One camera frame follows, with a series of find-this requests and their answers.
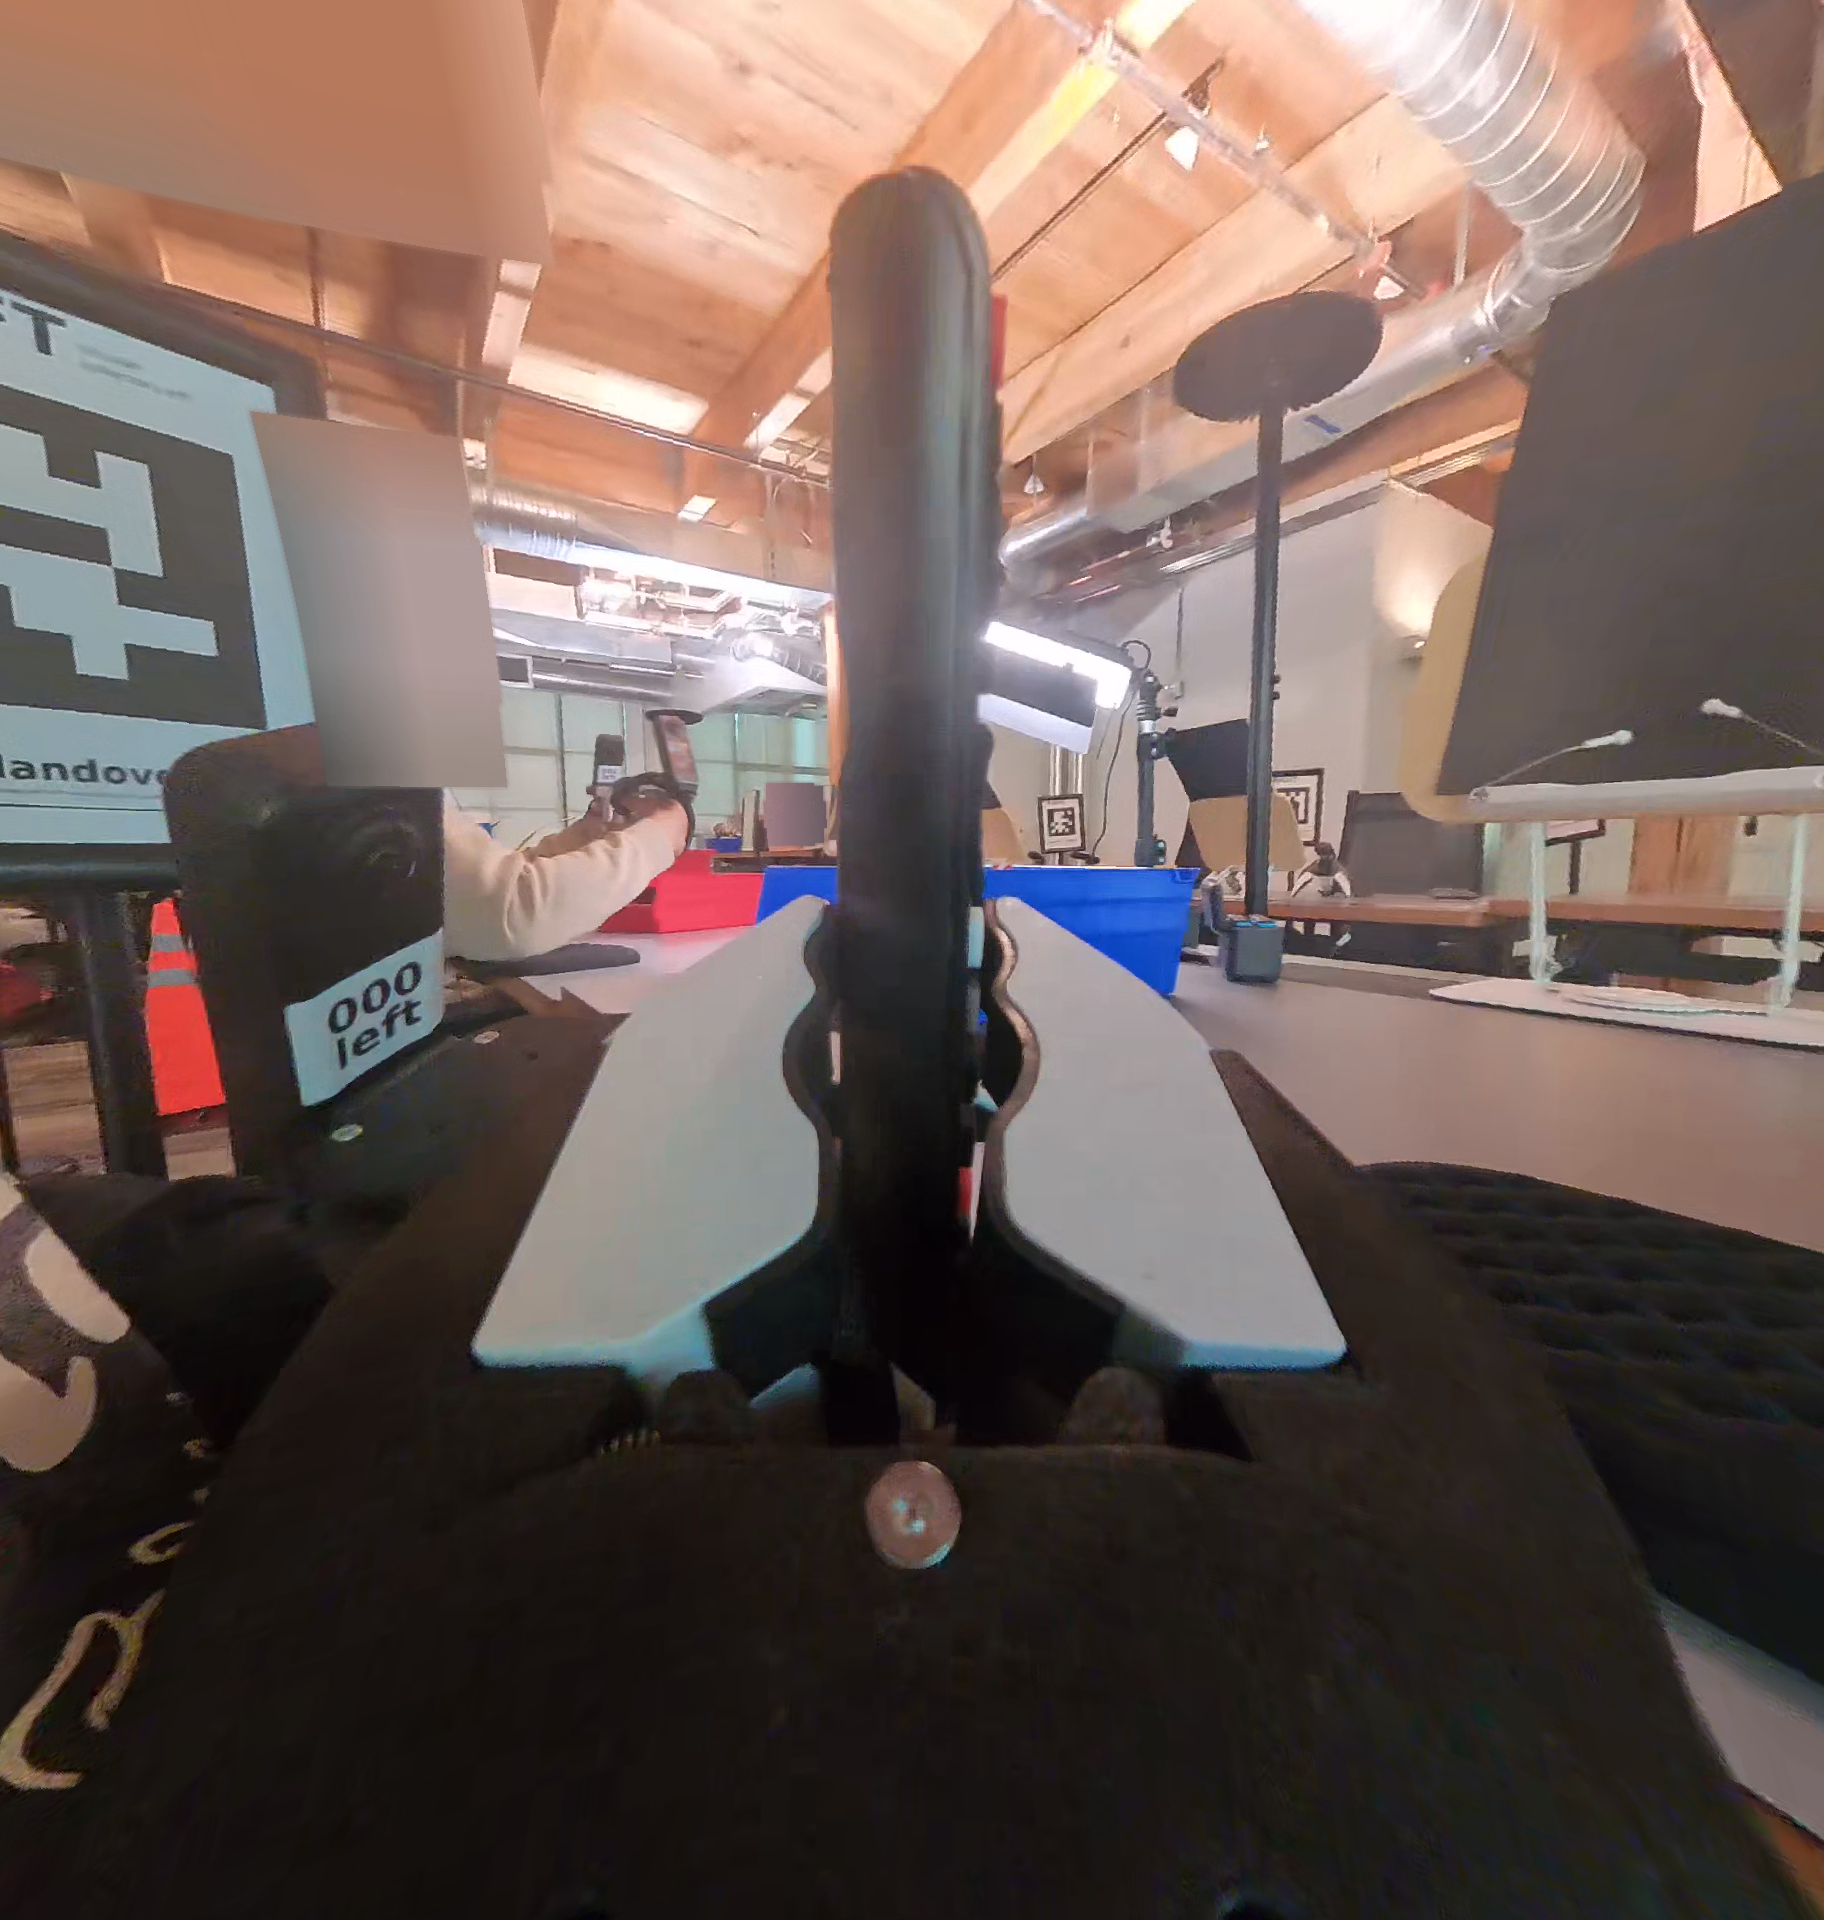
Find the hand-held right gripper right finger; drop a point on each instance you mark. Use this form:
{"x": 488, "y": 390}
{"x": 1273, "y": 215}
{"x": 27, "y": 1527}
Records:
{"x": 1153, "y": 1186}

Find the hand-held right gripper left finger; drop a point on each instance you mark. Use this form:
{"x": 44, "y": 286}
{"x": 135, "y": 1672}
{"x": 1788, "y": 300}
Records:
{"x": 659, "y": 1186}

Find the blue plastic storage bin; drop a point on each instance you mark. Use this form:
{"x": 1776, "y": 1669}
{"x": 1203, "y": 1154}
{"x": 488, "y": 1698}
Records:
{"x": 1092, "y": 916}

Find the black remote control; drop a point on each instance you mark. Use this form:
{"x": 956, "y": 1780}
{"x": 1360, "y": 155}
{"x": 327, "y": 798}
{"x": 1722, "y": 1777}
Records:
{"x": 913, "y": 601}

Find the orange traffic cone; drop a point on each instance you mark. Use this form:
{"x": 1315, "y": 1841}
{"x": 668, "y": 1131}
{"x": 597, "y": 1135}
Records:
{"x": 185, "y": 1021}

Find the small black device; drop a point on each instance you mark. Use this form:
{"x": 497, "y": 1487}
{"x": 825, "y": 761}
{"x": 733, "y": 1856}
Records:
{"x": 1254, "y": 953}

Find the black framed marker sign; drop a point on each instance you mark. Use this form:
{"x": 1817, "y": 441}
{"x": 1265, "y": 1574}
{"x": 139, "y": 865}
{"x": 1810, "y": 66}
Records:
{"x": 103, "y": 527}

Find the studio light panel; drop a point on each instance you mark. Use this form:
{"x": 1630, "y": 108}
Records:
{"x": 1057, "y": 685}

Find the black foam pad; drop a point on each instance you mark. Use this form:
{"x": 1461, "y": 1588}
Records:
{"x": 1676, "y": 1351}

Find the black disc floor stand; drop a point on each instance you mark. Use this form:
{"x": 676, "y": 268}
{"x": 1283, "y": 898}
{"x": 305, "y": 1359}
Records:
{"x": 1278, "y": 362}

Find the silver ventilation duct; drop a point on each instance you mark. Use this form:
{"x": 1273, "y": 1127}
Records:
{"x": 1513, "y": 120}

